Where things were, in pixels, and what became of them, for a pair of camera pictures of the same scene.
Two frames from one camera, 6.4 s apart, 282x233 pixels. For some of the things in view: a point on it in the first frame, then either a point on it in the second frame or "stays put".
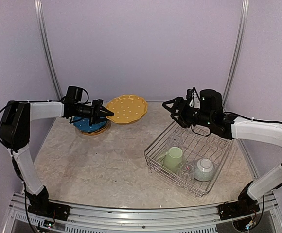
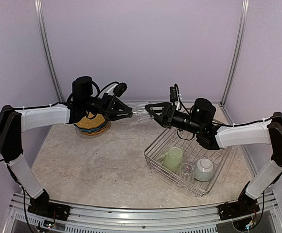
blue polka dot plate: x=83 y=125 stays put
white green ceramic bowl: x=203 y=170 stays put
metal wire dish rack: x=189 y=160 stays put
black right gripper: x=179 y=101 → x=167 y=107
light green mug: x=171 y=160 stays put
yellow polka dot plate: x=127 y=108 → x=89 y=123
